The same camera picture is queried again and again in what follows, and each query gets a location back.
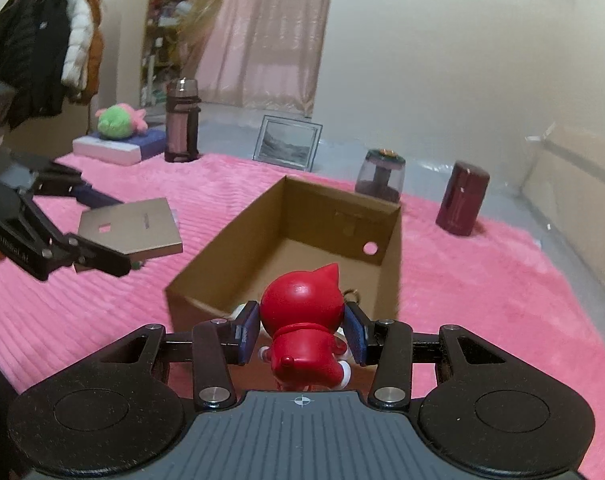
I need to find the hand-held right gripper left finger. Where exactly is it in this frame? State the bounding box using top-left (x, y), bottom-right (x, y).
top-left (100, 300), bottom-right (262, 411)

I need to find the plastic wrapped board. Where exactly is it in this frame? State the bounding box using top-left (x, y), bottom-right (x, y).
top-left (523, 122), bottom-right (605, 291)

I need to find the pink fluffy blanket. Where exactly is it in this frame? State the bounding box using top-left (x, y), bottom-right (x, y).
top-left (0, 152), bottom-right (605, 480)

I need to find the brown cardboard box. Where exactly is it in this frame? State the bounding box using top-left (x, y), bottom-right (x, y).
top-left (165, 175), bottom-right (402, 341)

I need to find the standing electric fan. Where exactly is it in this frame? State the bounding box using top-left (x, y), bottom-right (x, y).
top-left (175, 0), bottom-right (223, 81)

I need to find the thin packaging box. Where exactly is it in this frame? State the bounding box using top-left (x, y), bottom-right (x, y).
top-left (77, 197), bottom-right (184, 268)

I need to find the green and pink plush toy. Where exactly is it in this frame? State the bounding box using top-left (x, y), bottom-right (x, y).
top-left (95, 103), bottom-right (149, 141)

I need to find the red cartoon figurine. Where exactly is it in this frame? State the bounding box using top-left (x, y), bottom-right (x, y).
top-left (259, 263), bottom-right (354, 396)

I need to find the white and blue box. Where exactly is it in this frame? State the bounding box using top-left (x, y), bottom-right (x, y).
top-left (72, 127), bottom-right (168, 166)

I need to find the black puffer jacket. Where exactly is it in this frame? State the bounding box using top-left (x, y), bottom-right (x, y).
top-left (0, 0), bottom-right (46, 128)

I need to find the brown jacket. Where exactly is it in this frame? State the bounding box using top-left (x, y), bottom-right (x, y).
top-left (80, 0), bottom-right (106, 106)

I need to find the glass jar with lid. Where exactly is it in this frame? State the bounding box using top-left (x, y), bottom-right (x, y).
top-left (355, 148), bottom-right (406, 204)

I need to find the white puffer jacket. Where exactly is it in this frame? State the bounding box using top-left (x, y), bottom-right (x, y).
top-left (61, 0), bottom-right (94, 88)

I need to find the pink curtain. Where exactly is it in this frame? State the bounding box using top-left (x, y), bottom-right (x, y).
top-left (185, 0), bottom-right (337, 117)

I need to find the dark red canister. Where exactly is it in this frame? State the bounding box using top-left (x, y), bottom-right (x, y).
top-left (435, 160), bottom-right (490, 237)

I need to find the black and pink thermos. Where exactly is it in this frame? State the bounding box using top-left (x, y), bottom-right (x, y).
top-left (164, 78), bottom-right (202, 163)

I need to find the black jacket with logo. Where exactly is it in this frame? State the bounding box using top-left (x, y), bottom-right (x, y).
top-left (30, 0), bottom-right (70, 118)

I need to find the wooden bookshelf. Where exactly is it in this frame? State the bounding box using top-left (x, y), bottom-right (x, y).
top-left (140, 0), bottom-right (196, 108)

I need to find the framed landscape picture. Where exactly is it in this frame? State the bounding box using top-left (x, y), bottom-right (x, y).
top-left (252, 115), bottom-right (323, 173)

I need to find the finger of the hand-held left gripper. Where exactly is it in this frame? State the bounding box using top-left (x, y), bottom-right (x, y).
top-left (12, 152), bottom-right (124, 207)
top-left (20, 190), bottom-right (146, 277)

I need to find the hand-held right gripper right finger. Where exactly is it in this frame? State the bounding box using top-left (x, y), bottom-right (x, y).
top-left (343, 302), bottom-right (508, 411)

